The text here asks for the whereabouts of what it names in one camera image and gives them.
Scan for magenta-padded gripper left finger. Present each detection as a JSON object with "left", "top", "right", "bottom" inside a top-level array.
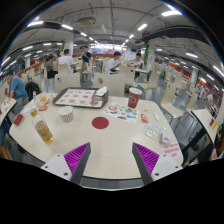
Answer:
[{"left": 40, "top": 142, "right": 92, "bottom": 185}]

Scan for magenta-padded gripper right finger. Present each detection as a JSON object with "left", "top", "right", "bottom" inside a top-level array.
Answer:
[{"left": 131, "top": 142, "right": 184, "bottom": 186}]

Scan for clear bottle with yellow drink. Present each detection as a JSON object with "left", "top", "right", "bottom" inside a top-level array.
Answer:
[{"left": 29, "top": 105, "right": 54, "bottom": 145}]

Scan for clear plastic bag packet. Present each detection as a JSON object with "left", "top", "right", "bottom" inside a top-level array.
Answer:
[{"left": 143, "top": 121, "right": 166, "bottom": 143}]

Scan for flat round red coaster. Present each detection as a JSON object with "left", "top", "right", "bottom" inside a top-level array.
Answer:
[{"left": 91, "top": 116, "right": 110, "bottom": 130}]

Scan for brown houndstooth paper cup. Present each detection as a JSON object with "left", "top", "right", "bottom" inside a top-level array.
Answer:
[{"left": 58, "top": 105, "right": 75, "bottom": 123}]

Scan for white sticker-printed paper sheet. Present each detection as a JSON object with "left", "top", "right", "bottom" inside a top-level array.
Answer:
[{"left": 102, "top": 101, "right": 140, "bottom": 125}]

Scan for dark brown food tray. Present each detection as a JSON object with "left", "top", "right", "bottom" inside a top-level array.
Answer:
[{"left": 52, "top": 87, "right": 110, "bottom": 110}]

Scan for red paper cup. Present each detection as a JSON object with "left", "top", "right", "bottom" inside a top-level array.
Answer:
[{"left": 127, "top": 87, "right": 143, "bottom": 109}]

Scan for group of beige chairs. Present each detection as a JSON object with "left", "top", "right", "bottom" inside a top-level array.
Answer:
[{"left": 19, "top": 58, "right": 201, "bottom": 124}]

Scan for orange printed food wrapper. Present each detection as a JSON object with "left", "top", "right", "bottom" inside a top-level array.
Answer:
[{"left": 34, "top": 92, "right": 54, "bottom": 109}]

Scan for plain white paper sheet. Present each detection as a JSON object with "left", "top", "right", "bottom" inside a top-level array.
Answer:
[{"left": 21, "top": 103, "right": 36, "bottom": 116}]

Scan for neighbouring beige table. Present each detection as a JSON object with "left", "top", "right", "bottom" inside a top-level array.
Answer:
[
  {"left": 0, "top": 97, "right": 18, "bottom": 125},
  {"left": 191, "top": 108, "right": 219, "bottom": 144}
]

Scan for small red carton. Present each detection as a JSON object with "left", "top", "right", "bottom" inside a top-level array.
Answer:
[{"left": 13, "top": 113, "right": 25, "bottom": 126}]

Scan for white paper napkin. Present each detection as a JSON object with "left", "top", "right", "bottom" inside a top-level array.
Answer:
[{"left": 94, "top": 85, "right": 108, "bottom": 97}]

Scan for black backpack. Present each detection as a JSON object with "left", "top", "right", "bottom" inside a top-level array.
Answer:
[{"left": 24, "top": 81, "right": 41, "bottom": 102}]

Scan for person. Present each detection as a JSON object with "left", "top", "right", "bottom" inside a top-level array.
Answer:
[
  {"left": 132, "top": 52, "right": 145, "bottom": 70},
  {"left": 5, "top": 71, "right": 29, "bottom": 116},
  {"left": 105, "top": 50, "right": 123, "bottom": 75},
  {"left": 44, "top": 56, "right": 58, "bottom": 80},
  {"left": 57, "top": 48, "right": 75, "bottom": 75},
  {"left": 80, "top": 45, "right": 92, "bottom": 73}
]

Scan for ceiling air conditioner unit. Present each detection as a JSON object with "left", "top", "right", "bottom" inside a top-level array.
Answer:
[{"left": 76, "top": 16, "right": 98, "bottom": 28}]

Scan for ceiling lights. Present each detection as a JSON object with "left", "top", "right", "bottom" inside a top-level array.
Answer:
[{"left": 0, "top": 9, "right": 224, "bottom": 79}]

